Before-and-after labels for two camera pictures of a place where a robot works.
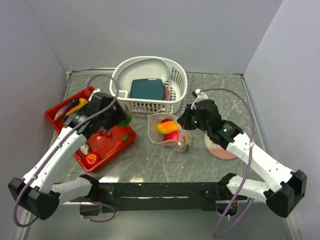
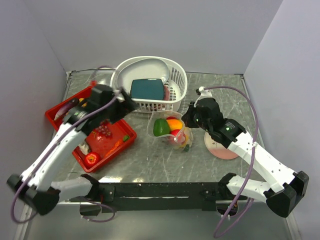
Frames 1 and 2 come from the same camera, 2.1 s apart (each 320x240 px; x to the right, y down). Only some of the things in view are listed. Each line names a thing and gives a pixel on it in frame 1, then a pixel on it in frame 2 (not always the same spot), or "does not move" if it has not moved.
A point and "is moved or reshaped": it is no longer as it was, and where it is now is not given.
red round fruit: [173, 135] is moved or reshaped
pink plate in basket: [167, 93] does not move
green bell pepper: [125, 122] → [161, 127]
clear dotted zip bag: [164, 129] does not move
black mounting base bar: [118, 197] does not move
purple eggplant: [62, 111] does not move
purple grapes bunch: [108, 133] does not move
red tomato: [166, 120] → [171, 117]
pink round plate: [217, 150] does not move
